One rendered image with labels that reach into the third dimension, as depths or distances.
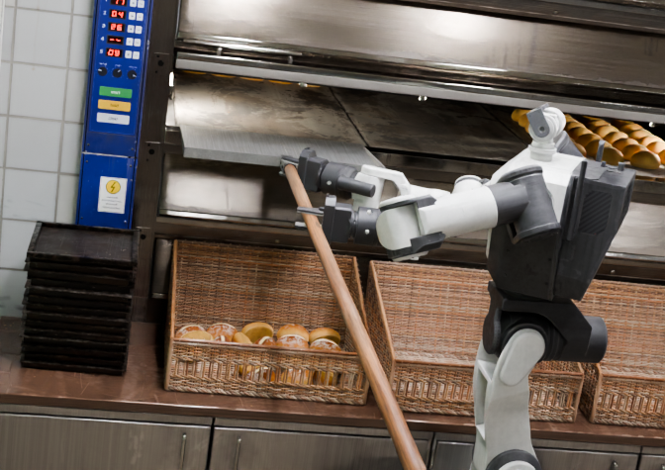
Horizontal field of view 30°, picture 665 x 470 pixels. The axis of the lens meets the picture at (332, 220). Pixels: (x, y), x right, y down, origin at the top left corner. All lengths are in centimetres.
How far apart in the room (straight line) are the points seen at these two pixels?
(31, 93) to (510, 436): 163
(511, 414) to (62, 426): 116
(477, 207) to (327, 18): 116
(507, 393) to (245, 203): 110
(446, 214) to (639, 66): 141
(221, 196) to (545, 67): 103
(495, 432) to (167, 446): 88
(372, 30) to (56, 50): 89
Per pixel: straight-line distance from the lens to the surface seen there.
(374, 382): 202
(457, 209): 258
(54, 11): 356
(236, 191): 367
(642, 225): 400
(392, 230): 259
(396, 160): 371
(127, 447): 336
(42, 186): 367
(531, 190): 264
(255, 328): 367
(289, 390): 339
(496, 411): 301
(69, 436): 335
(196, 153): 333
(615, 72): 382
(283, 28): 357
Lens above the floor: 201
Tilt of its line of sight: 16 degrees down
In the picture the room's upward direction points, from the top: 8 degrees clockwise
